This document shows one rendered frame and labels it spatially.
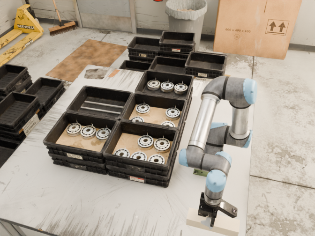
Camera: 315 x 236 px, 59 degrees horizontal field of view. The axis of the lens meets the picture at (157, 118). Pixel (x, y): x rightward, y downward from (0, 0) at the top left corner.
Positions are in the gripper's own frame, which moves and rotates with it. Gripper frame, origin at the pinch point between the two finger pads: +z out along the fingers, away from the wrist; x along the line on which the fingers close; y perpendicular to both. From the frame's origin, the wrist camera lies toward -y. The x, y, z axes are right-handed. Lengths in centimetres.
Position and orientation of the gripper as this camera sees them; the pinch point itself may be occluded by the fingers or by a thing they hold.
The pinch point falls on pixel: (213, 221)
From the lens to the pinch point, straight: 142.7
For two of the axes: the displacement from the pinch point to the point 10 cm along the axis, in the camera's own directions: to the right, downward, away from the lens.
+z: 0.4, 7.2, 6.9
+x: -2.8, 6.7, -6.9
